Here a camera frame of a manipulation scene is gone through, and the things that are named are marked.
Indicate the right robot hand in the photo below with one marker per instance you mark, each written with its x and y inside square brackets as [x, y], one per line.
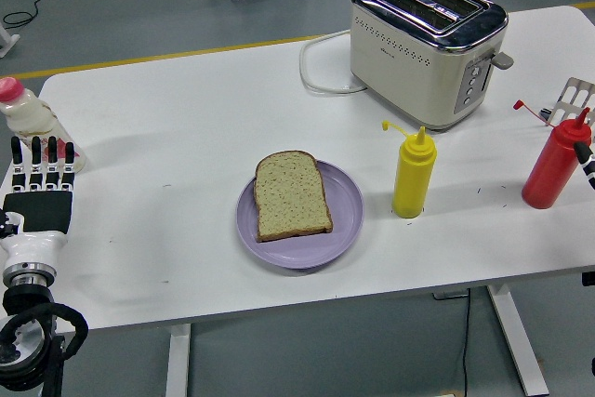
[586, 162]

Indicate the yellow squeeze bottle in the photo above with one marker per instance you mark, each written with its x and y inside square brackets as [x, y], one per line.
[411, 174]

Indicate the purple plate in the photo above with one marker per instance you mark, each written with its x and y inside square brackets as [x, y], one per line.
[302, 250]

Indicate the black table control box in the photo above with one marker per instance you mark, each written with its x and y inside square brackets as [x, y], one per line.
[589, 278]

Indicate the bread slice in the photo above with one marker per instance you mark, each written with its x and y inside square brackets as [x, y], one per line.
[290, 197]

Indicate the red squeeze bottle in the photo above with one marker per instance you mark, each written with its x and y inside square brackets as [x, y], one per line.
[553, 169]

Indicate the milk bottle with pink cap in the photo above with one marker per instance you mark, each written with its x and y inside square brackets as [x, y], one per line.
[28, 113]

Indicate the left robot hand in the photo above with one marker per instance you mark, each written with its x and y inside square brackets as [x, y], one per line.
[39, 213]

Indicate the white stand base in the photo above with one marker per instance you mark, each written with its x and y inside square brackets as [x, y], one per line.
[7, 43]

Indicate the white table leg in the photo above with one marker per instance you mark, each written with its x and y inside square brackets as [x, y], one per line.
[177, 360]
[518, 341]

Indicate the cream and chrome toaster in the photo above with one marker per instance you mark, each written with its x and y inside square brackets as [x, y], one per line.
[395, 67]

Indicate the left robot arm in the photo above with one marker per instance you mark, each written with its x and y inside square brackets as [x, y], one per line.
[30, 297]

